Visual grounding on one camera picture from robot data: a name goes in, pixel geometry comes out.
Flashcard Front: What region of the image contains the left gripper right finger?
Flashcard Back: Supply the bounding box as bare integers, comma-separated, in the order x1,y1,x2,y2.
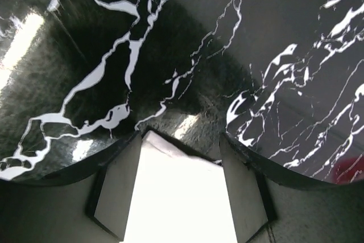
219,133,363,242

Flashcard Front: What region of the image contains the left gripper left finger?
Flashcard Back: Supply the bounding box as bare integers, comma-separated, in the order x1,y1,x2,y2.
1,133,142,242

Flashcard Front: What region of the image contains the white t-shirt red print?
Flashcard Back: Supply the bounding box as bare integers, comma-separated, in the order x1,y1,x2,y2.
124,131,237,243

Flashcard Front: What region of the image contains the dark red t-shirt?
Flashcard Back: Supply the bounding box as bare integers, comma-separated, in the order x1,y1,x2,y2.
332,155,364,184

